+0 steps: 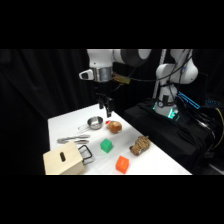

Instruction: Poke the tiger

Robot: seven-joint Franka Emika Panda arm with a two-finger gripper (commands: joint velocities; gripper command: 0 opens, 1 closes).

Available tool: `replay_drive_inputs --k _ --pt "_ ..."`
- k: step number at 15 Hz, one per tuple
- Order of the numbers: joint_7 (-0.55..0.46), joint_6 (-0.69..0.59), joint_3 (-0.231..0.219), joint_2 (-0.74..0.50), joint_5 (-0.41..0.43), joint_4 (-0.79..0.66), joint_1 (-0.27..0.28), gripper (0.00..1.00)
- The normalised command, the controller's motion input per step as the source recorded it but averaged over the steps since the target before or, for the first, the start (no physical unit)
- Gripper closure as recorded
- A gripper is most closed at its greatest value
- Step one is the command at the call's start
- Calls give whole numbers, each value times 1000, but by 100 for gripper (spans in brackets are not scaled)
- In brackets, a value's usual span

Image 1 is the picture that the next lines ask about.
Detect orange cube block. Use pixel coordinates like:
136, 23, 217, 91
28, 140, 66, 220
115, 155, 130, 175

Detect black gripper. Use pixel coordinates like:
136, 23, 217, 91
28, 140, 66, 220
95, 80, 115, 118

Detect green cube block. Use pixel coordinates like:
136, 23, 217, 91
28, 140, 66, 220
99, 138, 114, 154

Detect light wooden box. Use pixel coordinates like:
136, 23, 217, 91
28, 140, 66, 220
42, 141, 87, 176

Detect black wire handle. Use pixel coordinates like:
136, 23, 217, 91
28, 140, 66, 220
77, 144, 94, 166

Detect steel measuring cup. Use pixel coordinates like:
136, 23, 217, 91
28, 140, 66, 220
77, 115, 105, 132

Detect yellow cable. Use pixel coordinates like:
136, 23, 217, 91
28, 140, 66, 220
211, 107, 224, 152

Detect silver metal tongs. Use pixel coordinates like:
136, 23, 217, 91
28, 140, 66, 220
56, 133, 91, 145

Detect brown round bread toy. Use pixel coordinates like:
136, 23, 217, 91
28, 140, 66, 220
107, 120, 123, 135

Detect plush tiger toy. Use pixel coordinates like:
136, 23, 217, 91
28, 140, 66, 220
129, 135, 152, 156

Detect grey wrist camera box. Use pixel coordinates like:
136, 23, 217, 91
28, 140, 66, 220
78, 69, 95, 81

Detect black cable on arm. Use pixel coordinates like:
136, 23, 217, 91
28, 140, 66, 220
111, 49, 195, 88

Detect black robot stand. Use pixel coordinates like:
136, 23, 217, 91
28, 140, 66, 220
122, 99, 224, 176

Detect black curtain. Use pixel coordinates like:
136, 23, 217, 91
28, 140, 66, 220
0, 49, 224, 176

